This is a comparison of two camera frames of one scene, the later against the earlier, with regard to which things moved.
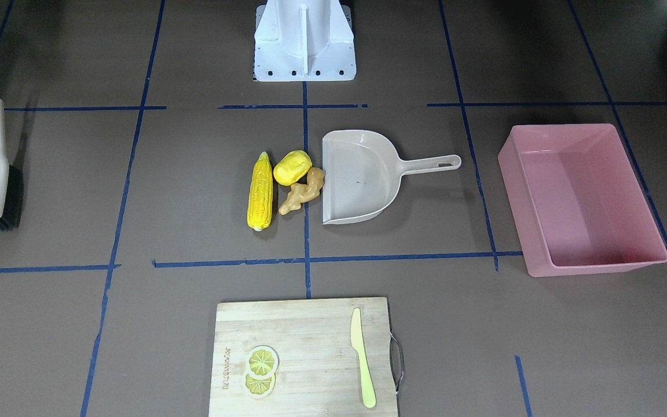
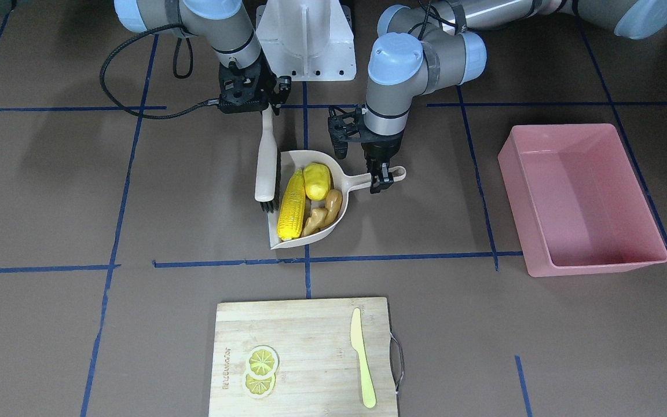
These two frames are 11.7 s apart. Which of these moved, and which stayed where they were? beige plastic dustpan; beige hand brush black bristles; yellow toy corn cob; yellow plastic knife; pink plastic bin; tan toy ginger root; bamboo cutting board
Moved: yellow toy corn cob; beige plastic dustpan; tan toy ginger root; beige hand brush black bristles
Stayed: pink plastic bin; yellow plastic knife; bamboo cutting board
